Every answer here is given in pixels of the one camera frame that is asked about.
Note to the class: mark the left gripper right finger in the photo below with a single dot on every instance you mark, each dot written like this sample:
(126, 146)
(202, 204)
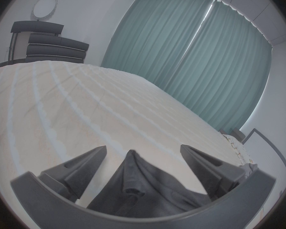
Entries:
(212, 173)

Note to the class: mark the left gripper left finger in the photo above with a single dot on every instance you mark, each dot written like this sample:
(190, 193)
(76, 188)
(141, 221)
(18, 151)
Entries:
(73, 173)

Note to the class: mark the black T-shirt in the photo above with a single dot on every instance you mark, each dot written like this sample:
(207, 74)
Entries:
(145, 187)

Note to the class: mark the pile of clothes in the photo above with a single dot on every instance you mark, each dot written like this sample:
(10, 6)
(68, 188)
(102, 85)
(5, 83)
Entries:
(250, 168)

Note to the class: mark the bed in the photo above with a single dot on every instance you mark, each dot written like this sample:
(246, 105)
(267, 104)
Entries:
(85, 104)

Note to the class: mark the white printed pillow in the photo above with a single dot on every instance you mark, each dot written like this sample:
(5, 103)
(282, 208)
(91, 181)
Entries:
(238, 149)

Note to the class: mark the grey bedside table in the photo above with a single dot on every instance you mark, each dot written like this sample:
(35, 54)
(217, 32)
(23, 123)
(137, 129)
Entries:
(237, 133)

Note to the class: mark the blue-green curtain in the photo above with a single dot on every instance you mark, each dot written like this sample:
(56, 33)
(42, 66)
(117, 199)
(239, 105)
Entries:
(157, 32)
(228, 68)

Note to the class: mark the black chest of drawers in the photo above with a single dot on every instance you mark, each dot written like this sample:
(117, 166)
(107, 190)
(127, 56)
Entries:
(54, 44)

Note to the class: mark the round white mirror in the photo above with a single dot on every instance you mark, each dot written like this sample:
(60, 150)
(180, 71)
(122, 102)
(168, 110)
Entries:
(44, 8)

